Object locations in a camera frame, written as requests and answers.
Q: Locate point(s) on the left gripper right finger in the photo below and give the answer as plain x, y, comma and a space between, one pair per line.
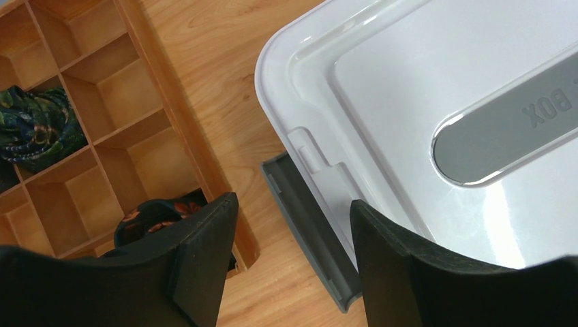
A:
408, 280

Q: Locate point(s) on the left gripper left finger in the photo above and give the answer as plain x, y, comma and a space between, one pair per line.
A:
172, 277

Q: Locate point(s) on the white plastic lid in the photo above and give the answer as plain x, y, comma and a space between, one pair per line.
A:
455, 119

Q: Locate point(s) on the pink plastic bin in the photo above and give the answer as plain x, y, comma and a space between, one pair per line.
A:
312, 231

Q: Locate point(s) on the wooden compartment tray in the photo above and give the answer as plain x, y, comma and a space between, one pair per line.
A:
142, 141

